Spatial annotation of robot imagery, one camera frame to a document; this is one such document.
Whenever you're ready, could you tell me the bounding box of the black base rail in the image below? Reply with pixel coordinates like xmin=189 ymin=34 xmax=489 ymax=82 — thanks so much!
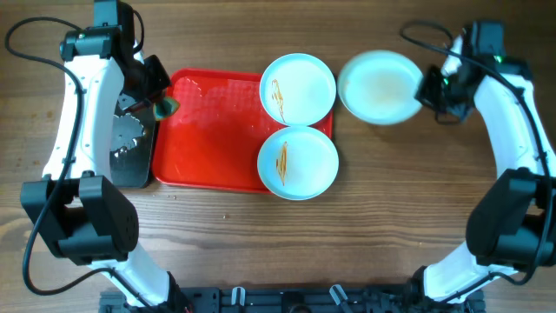
xmin=98 ymin=282 xmax=484 ymax=313

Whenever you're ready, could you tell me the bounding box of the green yellow sponge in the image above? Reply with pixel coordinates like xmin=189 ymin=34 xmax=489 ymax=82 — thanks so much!
xmin=153 ymin=97 xmax=180 ymax=121

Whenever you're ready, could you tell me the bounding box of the red plastic tray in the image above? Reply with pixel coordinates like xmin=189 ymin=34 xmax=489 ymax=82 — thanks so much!
xmin=151 ymin=68 xmax=334 ymax=195

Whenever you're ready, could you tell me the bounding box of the white plate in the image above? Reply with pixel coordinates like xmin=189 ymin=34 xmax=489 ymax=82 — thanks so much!
xmin=259 ymin=53 xmax=336 ymax=126
xmin=257 ymin=126 xmax=339 ymax=201
xmin=337 ymin=50 xmax=423 ymax=125

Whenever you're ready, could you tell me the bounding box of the right black cable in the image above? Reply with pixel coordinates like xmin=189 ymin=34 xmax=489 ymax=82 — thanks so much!
xmin=399 ymin=21 xmax=556 ymax=301

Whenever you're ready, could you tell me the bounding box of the white plate top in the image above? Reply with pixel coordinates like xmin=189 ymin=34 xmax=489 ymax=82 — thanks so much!
xmin=259 ymin=53 xmax=336 ymax=126

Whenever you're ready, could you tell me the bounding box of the white plate bottom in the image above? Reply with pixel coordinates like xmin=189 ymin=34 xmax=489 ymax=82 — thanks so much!
xmin=257 ymin=126 xmax=339 ymax=201

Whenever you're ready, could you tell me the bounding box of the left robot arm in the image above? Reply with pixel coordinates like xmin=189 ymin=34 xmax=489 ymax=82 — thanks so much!
xmin=20 ymin=1 xmax=189 ymax=312

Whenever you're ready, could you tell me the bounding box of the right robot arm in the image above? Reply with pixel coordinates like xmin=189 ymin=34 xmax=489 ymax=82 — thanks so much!
xmin=409 ymin=20 xmax=555 ymax=307

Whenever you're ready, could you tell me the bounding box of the black metal tray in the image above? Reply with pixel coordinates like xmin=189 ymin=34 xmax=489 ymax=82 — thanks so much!
xmin=109 ymin=94 xmax=156 ymax=189

